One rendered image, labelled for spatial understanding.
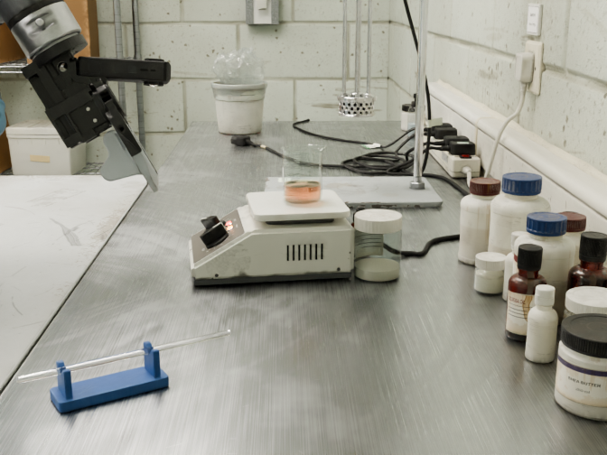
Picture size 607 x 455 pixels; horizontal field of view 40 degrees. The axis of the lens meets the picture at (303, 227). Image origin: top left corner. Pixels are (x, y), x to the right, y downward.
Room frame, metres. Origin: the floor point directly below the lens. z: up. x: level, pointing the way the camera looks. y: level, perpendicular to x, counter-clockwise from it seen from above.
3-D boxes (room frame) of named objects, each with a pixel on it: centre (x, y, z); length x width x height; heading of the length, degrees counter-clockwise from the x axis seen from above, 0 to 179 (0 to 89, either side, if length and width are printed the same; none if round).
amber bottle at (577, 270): (0.81, -0.29, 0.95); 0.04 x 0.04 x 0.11
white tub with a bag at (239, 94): (2.12, 0.16, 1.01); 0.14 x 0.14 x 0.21
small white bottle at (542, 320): (0.75, -0.23, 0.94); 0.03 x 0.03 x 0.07
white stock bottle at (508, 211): (0.99, -0.27, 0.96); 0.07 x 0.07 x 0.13
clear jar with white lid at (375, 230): (1.00, -0.09, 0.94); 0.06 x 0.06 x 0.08
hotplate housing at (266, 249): (1.03, 0.03, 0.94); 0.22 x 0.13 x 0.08; 99
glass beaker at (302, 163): (1.03, 0.00, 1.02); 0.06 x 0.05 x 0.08; 119
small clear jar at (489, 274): (0.94, -0.22, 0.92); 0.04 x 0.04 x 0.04
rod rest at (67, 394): (0.68, 0.17, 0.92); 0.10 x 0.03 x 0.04; 121
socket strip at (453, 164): (1.76, -0.31, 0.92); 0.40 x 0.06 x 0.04; 1
